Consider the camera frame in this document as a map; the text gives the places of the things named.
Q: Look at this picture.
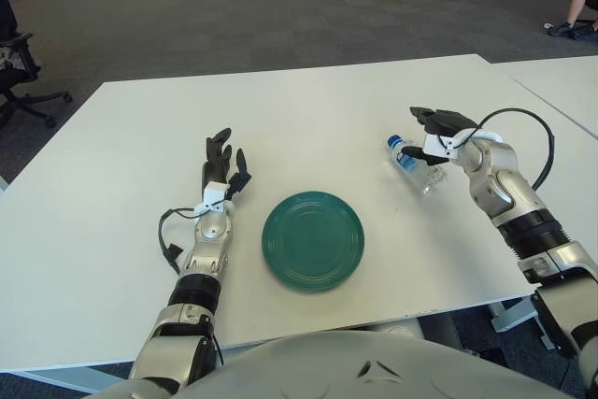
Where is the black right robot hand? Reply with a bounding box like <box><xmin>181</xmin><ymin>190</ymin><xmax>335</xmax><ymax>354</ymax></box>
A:
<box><xmin>399</xmin><ymin>106</ymin><xmax>480</xmax><ymax>168</ymax></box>

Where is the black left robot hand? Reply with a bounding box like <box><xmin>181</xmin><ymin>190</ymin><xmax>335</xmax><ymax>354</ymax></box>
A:
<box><xmin>202</xmin><ymin>126</ymin><xmax>252</xmax><ymax>204</ymax></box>

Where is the clear bottle blue cap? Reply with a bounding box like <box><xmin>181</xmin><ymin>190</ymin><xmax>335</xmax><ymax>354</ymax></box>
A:
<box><xmin>386</xmin><ymin>135</ymin><xmax>449</xmax><ymax>197</ymax></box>

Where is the green round plate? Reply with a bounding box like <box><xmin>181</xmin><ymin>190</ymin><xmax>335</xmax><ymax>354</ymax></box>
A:
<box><xmin>261</xmin><ymin>191</ymin><xmax>366</xmax><ymax>292</ymax></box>

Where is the seated person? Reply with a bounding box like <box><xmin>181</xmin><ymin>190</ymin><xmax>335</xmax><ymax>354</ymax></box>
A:
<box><xmin>548</xmin><ymin>0</ymin><xmax>598</xmax><ymax>40</ymax></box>

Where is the grey robot torso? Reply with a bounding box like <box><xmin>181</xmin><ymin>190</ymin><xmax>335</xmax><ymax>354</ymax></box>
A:
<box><xmin>100</xmin><ymin>329</ymin><xmax>590</xmax><ymax>399</ymax></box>

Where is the black office chair with jacket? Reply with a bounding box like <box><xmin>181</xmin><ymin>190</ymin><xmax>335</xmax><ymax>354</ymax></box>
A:
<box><xmin>0</xmin><ymin>0</ymin><xmax>74</xmax><ymax>132</ymax></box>

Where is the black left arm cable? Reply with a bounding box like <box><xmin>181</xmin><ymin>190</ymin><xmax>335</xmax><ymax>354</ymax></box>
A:
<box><xmin>158</xmin><ymin>206</ymin><xmax>206</xmax><ymax>275</ymax></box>

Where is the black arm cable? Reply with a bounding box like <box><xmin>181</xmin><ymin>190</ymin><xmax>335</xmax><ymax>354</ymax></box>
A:
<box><xmin>158</xmin><ymin>206</ymin><xmax>206</xmax><ymax>275</ymax></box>
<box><xmin>450</xmin><ymin>108</ymin><xmax>557</xmax><ymax>192</ymax></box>

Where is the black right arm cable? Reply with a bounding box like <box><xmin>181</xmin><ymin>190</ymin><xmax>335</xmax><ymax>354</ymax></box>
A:
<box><xmin>450</xmin><ymin>108</ymin><xmax>557</xmax><ymax>192</ymax></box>

